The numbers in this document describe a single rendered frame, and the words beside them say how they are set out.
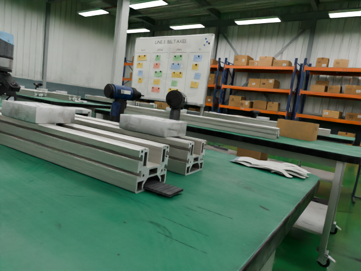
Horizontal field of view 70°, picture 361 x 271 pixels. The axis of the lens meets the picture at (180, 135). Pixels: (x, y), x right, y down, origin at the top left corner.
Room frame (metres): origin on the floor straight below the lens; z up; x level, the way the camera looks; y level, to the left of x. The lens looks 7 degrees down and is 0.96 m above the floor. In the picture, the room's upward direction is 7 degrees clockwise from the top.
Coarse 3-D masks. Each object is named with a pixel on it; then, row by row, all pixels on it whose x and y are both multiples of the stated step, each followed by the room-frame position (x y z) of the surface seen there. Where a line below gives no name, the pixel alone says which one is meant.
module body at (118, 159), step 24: (0, 120) 0.73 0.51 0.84; (24, 120) 0.65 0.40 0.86; (24, 144) 0.65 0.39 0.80; (48, 144) 0.60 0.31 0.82; (72, 144) 0.56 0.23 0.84; (96, 144) 0.52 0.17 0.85; (120, 144) 0.49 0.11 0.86; (144, 144) 0.55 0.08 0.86; (72, 168) 0.55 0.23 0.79; (96, 168) 0.52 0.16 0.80; (120, 168) 0.50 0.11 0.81; (144, 168) 0.48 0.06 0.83
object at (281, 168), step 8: (232, 160) 0.88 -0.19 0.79; (240, 160) 0.85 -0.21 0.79; (248, 160) 0.86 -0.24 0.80; (256, 160) 0.89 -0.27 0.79; (272, 168) 0.78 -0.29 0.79; (280, 168) 0.79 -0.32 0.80; (288, 168) 0.78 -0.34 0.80; (296, 168) 0.79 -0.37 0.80; (288, 176) 0.75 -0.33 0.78; (304, 176) 0.78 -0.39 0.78
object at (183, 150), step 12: (84, 120) 0.82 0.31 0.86; (96, 120) 0.90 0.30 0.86; (120, 132) 0.74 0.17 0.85; (132, 132) 0.72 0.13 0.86; (168, 144) 0.67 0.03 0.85; (180, 144) 0.64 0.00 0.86; (192, 144) 0.65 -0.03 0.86; (204, 144) 0.71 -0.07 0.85; (168, 156) 0.67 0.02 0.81; (180, 156) 0.64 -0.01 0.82; (192, 156) 0.65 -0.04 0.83; (168, 168) 0.66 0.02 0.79; (180, 168) 0.64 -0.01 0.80; (192, 168) 0.69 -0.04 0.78
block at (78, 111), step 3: (72, 108) 1.14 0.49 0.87; (75, 108) 1.16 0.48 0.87; (78, 108) 1.19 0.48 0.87; (81, 108) 1.21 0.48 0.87; (75, 111) 1.13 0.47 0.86; (78, 111) 1.14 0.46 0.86; (81, 111) 1.15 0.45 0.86; (84, 111) 1.16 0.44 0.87; (87, 111) 1.17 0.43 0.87; (90, 111) 1.18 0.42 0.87; (78, 114) 1.17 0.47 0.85; (81, 114) 1.18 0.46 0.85; (84, 114) 1.20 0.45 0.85; (87, 114) 1.18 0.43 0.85; (90, 114) 1.18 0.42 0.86
